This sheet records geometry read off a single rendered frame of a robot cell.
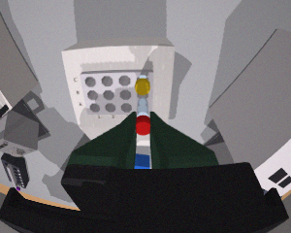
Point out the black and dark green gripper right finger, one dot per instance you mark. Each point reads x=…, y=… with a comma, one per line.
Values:
x=175, y=149

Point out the white box with grey block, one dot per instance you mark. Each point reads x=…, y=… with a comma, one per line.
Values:
x=253, y=116

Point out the dark grey block with round holes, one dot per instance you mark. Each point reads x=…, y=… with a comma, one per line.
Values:
x=15, y=169

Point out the blue tube rack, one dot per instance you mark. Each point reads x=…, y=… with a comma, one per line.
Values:
x=142, y=161

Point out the white dry block with round wells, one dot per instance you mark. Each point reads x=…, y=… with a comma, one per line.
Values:
x=122, y=59

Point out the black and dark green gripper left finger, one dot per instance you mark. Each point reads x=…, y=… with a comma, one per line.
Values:
x=111, y=148

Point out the grey bench mat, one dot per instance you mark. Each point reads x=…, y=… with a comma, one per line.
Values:
x=215, y=40

